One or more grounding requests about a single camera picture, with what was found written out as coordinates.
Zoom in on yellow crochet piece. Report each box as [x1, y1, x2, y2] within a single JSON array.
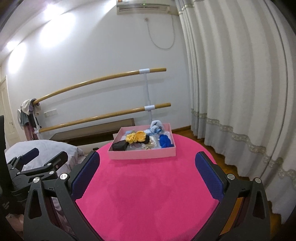
[[135, 131, 147, 142]]

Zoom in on navy crochet scrunchie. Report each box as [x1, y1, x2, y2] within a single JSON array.
[[143, 135, 150, 144]]

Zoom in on beige fabric scrunchie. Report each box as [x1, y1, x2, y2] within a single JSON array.
[[142, 143, 157, 150]]

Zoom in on blue fuzzy knit item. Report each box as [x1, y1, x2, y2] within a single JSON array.
[[159, 134, 174, 148]]

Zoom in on grey pillow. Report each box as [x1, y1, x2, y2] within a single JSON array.
[[5, 140, 85, 175]]

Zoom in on white door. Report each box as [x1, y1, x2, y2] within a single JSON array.
[[0, 76, 20, 147]]

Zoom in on clothes hanging on barre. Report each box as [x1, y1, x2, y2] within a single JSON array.
[[17, 98, 41, 141]]

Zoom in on low tv cabinet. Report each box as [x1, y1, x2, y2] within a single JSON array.
[[50, 118, 135, 146]]

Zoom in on pink shallow box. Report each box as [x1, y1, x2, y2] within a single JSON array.
[[107, 123, 176, 160]]

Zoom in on upper wooden ballet bar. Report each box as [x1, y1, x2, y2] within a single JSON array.
[[32, 67, 167, 105]]

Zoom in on wooden ballet bar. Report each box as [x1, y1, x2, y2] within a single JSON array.
[[32, 67, 167, 105], [34, 102, 171, 134]]

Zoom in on black pouch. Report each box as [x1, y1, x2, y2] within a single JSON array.
[[112, 140, 129, 151]]

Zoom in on cotton swabs bag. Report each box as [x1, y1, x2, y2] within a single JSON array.
[[149, 136, 159, 147]]

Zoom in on light blue white cloth bundle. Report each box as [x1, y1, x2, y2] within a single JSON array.
[[145, 120, 164, 136]]

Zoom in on white barre stand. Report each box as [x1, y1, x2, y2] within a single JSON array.
[[139, 68, 154, 123]]

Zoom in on lower wooden ballet bar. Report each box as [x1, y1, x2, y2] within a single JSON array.
[[34, 102, 171, 134]]

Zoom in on white curtain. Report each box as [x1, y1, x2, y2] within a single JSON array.
[[176, 1, 295, 222]]

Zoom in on white air conditioner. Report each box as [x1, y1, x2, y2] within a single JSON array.
[[116, 0, 178, 16]]

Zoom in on white wall socket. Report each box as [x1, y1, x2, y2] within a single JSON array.
[[44, 109, 57, 118]]

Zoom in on air conditioner cable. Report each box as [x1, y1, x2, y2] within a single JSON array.
[[144, 14, 176, 50]]

